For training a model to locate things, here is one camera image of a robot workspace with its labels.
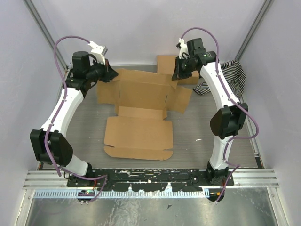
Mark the striped black white cloth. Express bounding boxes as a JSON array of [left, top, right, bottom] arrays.
[[193, 60, 246, 99]]

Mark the slotted grey cable duct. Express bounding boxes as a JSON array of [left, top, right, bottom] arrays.
[[33, 189, 209, 199]]

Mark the brown cardboard box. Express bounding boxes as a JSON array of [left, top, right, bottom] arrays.
[[96, 69, 192, 161], [157, 55, 199, 85]]

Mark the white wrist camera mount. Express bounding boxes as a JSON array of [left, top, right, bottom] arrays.
[[88, 41, 107, 65], [176, 38, 189, 59]]

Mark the left aluminium corner post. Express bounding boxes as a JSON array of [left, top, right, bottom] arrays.
[[23, 0, 69, 70]]

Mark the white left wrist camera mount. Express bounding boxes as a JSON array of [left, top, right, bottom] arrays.
[[88, 41, 107, 65]]

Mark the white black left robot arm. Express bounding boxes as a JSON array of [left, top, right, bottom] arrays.
[[30, 49, 118, 187]]

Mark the aluminium front frame rail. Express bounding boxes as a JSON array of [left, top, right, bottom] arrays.
[[23, 168, 279, 192]]

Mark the folded brown cardboard box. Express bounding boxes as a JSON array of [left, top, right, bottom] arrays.
[[157, 55, 199, 85]]

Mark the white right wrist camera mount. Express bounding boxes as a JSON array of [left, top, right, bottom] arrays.
[[176, 38, 189, 59]]

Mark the aluminium corner post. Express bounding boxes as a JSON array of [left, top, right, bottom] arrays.
[[23, 0, 69, 70], [235, 0, 274, 61]]

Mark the right aluminium corner post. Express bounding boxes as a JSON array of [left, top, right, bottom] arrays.
[[235, 0, 274, 61]]

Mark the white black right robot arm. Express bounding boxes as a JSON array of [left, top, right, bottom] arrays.
[[172, 38, 248, 186]]

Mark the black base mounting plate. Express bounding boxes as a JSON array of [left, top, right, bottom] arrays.
[[66, 168, 235, 193]]

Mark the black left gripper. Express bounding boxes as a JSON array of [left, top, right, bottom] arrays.
[[86, 57, 118, 83]]

